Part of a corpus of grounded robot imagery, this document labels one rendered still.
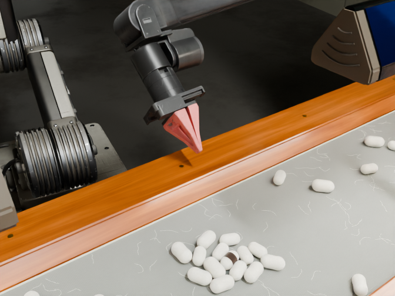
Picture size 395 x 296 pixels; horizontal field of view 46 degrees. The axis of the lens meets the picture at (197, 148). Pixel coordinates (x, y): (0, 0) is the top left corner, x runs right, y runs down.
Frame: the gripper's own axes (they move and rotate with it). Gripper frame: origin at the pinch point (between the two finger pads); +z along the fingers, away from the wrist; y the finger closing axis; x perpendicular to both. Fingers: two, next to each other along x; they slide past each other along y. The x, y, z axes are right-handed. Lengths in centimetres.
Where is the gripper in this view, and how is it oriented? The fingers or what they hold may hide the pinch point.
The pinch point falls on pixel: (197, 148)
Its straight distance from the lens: 79.5
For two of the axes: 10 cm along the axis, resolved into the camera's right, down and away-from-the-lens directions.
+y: 8.0, -3.6, 4.7
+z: 4.7, 8.7, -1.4
